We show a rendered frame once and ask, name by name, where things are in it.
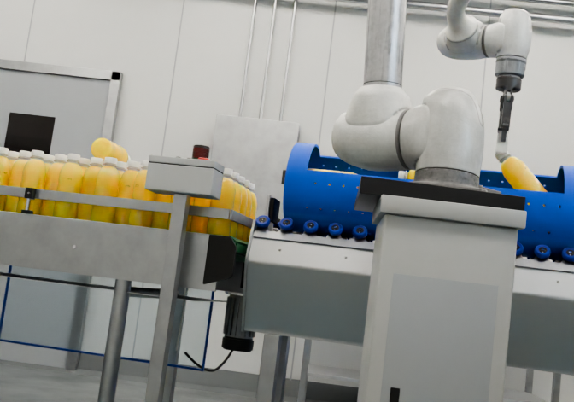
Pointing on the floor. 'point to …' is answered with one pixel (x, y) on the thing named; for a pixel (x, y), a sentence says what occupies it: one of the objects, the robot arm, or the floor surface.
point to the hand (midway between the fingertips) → (501, 143)
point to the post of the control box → (167, 298)
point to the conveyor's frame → (115, 265)
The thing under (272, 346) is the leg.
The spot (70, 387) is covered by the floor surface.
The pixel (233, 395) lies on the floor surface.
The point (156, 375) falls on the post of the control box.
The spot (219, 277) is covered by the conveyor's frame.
